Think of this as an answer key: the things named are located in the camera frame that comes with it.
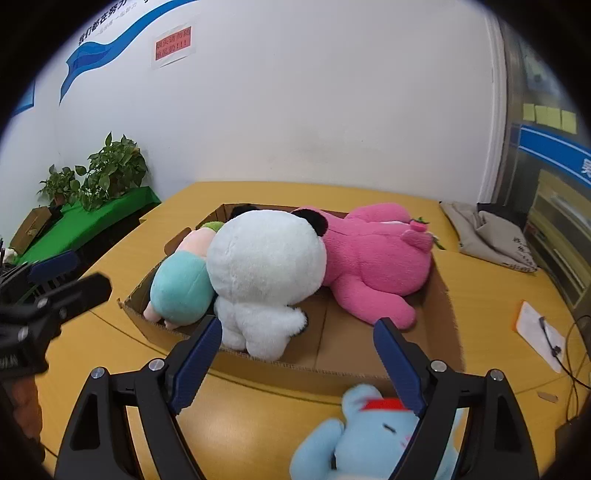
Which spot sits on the blue wave wall decal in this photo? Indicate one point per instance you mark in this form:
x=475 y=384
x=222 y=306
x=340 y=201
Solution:
x=87 y=57

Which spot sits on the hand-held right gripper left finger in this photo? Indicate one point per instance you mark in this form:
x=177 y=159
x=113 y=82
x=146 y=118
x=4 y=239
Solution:
x=196 y=364

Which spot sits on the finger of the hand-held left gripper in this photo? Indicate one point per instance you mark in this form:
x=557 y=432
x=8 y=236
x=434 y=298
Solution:
x=83 y=295
x=55 y=267

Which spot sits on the cardboard box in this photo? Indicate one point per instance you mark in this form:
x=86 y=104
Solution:
x=351 y=364

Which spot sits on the person's left forearm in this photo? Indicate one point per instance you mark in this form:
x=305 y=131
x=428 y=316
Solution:
x=27 y=415

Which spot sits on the brown wooden box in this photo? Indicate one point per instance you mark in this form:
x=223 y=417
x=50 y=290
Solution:
x=30 y=228

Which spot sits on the grey cloth bag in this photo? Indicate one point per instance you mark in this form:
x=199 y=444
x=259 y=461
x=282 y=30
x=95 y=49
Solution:
x=489 y=240

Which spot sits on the pink plush toy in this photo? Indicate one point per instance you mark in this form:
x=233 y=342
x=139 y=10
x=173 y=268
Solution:
x=369 y=258

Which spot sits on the large potted green plant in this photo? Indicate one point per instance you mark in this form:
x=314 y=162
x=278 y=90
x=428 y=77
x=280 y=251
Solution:
x=113 y=173

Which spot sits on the small wooden stick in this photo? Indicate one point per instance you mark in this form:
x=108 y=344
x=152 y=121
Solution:
x=547 y=396

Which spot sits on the blue plush toy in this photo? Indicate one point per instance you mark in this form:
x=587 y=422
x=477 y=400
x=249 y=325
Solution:
x=369 y=438

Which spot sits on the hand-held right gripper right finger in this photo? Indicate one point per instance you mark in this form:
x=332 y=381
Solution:
x=399 y=364

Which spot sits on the white paper card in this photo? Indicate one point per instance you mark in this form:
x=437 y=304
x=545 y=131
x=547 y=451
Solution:
x=531 y=332

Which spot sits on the red and white wall sign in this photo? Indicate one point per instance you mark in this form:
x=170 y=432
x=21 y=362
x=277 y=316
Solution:
x=171 y=48

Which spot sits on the green cloth covered table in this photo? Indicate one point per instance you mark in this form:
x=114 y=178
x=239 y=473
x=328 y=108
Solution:
x=92 y=221

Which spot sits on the small potted green plant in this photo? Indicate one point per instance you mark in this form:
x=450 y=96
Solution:
x=60 y=184

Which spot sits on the yellow sticky note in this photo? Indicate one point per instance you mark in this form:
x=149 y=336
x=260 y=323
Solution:
x=529 y=112
x=569 y=121
x=548 y=115

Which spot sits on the teal and pink plush doll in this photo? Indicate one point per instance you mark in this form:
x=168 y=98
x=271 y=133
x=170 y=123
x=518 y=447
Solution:
x=180 y=290

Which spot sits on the white panda plush toy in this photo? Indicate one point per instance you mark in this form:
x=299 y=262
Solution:
x=268 y=263

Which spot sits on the blue door sign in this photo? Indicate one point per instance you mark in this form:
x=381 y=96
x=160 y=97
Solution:
x=554 y=147

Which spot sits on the blue wall poster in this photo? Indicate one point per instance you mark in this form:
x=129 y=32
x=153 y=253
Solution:
x=25 y=99

